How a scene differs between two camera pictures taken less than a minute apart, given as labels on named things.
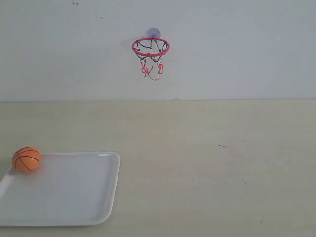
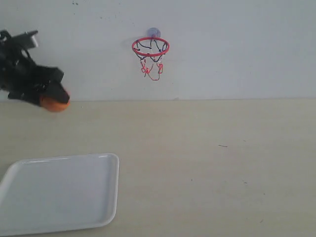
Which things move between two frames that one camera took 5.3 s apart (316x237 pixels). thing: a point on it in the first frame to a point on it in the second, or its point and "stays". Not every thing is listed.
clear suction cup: x=153 y=32 stays
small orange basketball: x=26 y=160 to x=52 y=105
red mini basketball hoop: x=150 y=51 stays
